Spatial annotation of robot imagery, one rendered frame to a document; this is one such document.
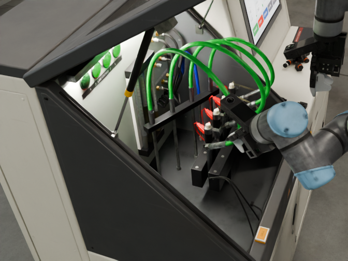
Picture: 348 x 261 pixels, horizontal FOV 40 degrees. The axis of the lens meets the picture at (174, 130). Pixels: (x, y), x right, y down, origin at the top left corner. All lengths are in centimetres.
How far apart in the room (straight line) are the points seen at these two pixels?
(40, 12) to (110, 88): 30
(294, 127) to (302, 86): 99
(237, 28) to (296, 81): 38
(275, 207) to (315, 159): 51
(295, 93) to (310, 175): 94
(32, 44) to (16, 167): 40
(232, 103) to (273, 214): 45
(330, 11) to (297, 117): 40
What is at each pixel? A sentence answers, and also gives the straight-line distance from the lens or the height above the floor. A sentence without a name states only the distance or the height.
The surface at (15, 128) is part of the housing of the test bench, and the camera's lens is 139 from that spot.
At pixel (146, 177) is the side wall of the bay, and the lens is 122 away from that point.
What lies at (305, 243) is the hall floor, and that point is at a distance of 265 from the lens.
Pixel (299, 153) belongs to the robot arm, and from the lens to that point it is 101.
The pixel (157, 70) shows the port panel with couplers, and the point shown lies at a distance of 175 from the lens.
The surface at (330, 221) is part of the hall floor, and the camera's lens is 276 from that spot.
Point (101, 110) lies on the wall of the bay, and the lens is 144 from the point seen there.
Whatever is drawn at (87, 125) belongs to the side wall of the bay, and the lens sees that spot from 120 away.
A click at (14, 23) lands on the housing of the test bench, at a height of 150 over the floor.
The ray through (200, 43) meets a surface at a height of 138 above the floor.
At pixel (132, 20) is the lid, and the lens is 93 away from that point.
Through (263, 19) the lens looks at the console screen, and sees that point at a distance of 203.
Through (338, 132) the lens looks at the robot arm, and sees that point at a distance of 108.
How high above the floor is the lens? 206
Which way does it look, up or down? 38 degrees down
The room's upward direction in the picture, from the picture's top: 6 degrees counter-clockwise
